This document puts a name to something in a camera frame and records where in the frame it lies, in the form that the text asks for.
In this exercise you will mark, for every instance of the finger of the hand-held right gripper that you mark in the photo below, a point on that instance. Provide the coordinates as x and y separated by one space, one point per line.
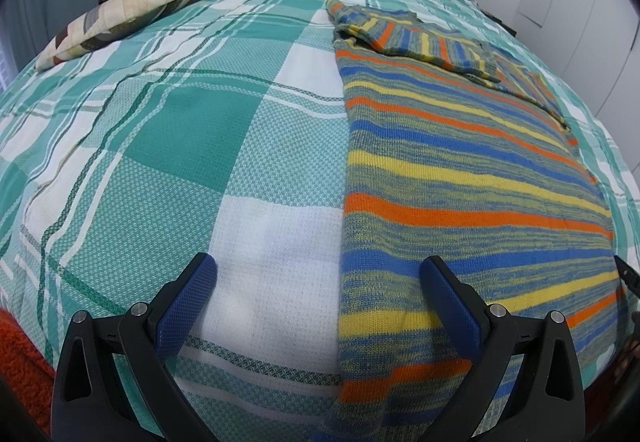
630 278

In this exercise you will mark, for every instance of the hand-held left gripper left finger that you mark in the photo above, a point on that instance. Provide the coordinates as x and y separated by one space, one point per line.
185 304

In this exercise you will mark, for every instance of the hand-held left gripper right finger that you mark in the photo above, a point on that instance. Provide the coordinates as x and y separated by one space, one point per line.
450 307

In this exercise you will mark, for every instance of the striped knit sweater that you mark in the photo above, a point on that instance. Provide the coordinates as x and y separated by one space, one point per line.
450 197

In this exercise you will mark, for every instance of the green checked bedspread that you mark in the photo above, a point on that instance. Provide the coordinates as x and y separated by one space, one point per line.
200 147

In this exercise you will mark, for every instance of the dark wooden nightstand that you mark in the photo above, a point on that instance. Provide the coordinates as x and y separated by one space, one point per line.
505 25

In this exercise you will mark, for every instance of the beige patchwork cushion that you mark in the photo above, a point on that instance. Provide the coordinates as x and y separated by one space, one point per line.
130 7

